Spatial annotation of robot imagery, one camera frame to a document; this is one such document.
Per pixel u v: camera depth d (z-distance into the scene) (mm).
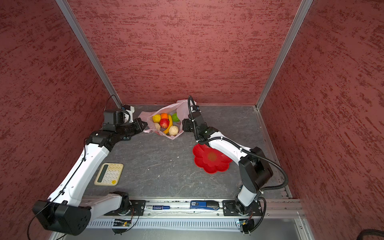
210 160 918
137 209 694
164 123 1031
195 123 636
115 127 550
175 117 1062
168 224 774
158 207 741
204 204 720
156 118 1065
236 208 652
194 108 740
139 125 653
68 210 365
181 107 912
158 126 1027
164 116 1069
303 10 723
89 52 891
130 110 682
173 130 999
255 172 449
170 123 1063
